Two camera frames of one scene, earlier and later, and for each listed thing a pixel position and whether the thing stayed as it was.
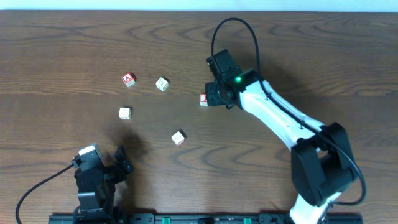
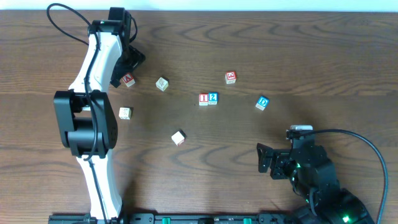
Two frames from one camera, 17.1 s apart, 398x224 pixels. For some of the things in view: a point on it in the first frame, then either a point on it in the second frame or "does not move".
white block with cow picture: (125, 113) does not move
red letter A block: (128, 79) does not move
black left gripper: (109, 173) to (123, 68)
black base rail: (203, 219) does not move
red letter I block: (203, 99) does not move
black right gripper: (213, 94) to (277, 163)
